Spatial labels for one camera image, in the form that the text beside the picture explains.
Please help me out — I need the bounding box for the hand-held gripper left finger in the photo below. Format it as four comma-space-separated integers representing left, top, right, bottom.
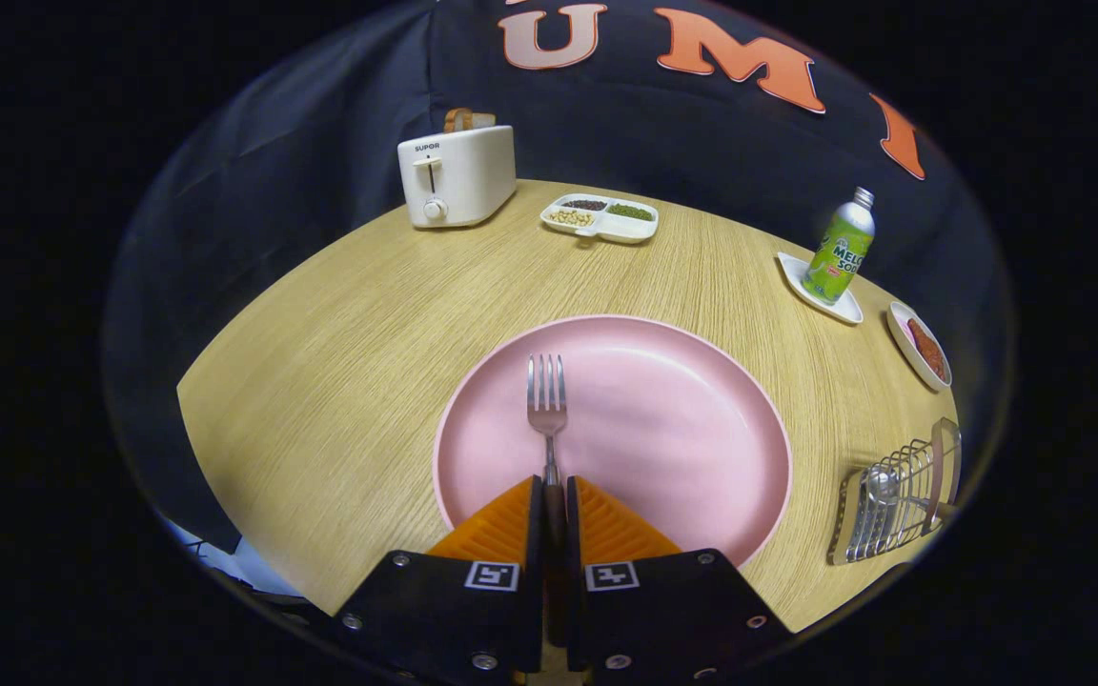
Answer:
337, 474, 547, 686

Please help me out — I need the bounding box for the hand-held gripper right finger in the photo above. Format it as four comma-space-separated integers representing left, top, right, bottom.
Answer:
563, 474, 793, 686

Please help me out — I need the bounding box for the fork with wooden handle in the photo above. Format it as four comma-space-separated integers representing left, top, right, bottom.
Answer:
526, 353, 569, 649

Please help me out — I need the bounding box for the spoon with wooden handle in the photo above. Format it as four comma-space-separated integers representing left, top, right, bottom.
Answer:
862, 463, 962, 525

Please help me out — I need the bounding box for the pink round plate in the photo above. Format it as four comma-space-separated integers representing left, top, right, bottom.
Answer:
432, 314, 793, 571

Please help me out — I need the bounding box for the white object below table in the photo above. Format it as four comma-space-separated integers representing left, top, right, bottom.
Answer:
168, 519, 302, 596

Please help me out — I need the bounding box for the white divided dish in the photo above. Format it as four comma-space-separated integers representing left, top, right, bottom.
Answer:
539, 193, 661, 245

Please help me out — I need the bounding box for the white square coaster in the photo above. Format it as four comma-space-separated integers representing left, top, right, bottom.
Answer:
776, 251, 864, 327

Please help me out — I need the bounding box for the white toaster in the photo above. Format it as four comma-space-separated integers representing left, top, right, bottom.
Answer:
396, 124, 518, 230

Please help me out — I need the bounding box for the white oval food plate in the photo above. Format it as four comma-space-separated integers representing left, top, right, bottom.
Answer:
886, 301, 954, 393

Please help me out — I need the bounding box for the green soda bottle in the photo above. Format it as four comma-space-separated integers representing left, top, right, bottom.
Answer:
802, 186, 877, 306

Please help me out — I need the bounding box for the brown meat patty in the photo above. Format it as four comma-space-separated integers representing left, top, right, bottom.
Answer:
906, 317, 948, 382

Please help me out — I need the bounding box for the metal wire basket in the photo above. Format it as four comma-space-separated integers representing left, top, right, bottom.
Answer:
827, 417, 965, 567

